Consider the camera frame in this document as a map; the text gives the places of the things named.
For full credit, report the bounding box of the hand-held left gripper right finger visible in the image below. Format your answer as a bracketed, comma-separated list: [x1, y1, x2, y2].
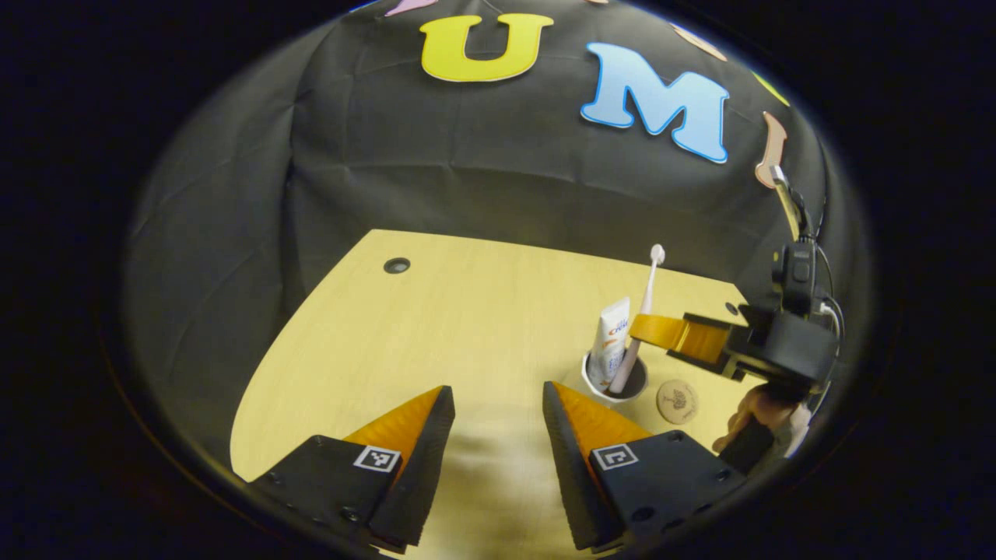
[542, 381, 748, 551]

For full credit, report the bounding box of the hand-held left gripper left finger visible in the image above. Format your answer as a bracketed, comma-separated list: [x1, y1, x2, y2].
[247, 385, 456, 555]

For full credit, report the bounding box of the white toothbrush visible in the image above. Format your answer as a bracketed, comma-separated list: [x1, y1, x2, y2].
[608, 243, 667, 394]

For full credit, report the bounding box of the round cork coaster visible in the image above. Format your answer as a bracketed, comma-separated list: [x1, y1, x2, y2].
[656, 379, 700, 425]

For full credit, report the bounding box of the white toothpaste tube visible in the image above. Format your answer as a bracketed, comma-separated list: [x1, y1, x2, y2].
[589, 296, 632, 390]

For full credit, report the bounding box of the white cup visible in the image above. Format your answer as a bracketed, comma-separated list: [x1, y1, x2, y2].
[581, 350, 649, 405]

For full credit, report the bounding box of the light wooden desktop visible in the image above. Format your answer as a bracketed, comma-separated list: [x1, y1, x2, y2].
[230, 228, 771, 560]

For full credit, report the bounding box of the black backdrop cloth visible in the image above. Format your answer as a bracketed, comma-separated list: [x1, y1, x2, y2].
[124, 0, 864, 467]

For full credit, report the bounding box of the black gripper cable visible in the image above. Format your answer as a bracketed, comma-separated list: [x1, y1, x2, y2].
[809, 194, 846, 343]

